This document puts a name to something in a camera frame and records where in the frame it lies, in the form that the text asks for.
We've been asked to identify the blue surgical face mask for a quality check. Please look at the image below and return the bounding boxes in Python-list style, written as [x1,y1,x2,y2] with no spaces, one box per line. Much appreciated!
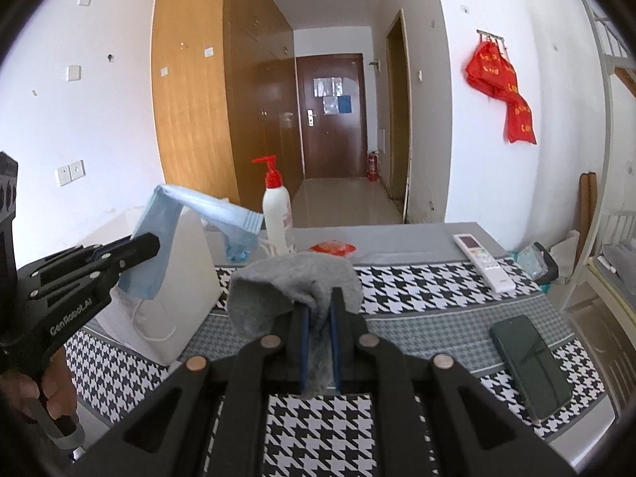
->
[116,183,264,302]

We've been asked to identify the grey sock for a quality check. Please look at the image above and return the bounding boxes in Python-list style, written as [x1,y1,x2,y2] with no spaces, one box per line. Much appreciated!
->
[227,252,363,398]

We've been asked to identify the person's left hand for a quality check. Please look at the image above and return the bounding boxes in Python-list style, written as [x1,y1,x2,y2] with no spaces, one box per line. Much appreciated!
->
[1,348,78,419]

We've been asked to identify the black smartphone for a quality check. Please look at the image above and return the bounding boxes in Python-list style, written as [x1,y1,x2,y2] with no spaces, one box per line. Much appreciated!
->
[489,316,572,423]

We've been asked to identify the white styrofoam box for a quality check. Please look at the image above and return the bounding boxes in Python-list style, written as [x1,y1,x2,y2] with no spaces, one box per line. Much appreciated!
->
[96,208,221,366]

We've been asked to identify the houndstooth table mat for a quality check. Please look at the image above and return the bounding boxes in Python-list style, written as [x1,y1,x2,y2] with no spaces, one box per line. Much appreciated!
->
[69,265,604,476]

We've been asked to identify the white remote control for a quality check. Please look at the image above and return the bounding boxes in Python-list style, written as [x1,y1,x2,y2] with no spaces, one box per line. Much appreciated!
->
[454,234,516,294]

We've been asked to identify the white pump lotion bottle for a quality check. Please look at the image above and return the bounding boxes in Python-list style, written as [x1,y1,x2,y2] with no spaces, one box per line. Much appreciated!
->
[252,155,295,256]

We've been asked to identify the black bag on floor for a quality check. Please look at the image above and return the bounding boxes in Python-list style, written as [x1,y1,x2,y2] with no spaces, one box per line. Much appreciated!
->
[513,242,559,285]

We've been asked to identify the red snack packet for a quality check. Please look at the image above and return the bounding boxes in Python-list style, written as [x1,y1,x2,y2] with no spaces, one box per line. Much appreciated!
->
[309,240,357,257]

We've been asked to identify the white metal bunk bed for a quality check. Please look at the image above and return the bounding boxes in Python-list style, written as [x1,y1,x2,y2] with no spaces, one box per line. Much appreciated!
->
[559,0,635,311]

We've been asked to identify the wooden wardrobe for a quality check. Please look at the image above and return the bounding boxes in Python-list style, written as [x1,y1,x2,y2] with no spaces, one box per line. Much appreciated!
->
[151,0,303,210]

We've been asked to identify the red fire extinguisher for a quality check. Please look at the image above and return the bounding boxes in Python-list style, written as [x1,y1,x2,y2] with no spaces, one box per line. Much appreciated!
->
[366,152,378,182]

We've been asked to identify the brown entrance door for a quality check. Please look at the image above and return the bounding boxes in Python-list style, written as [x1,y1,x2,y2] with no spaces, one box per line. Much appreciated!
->
[297,53,368,179]

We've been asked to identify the brown wooden boards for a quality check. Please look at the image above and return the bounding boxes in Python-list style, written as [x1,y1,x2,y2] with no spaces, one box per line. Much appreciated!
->
[574,173,598,264]

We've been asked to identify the red hanging bags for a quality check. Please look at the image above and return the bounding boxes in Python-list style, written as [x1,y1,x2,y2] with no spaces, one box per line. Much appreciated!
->
[465,37,537,144]

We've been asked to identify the white wall sockets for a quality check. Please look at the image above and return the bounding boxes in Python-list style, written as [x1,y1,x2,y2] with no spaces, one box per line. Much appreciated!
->
[57,159,85,186]

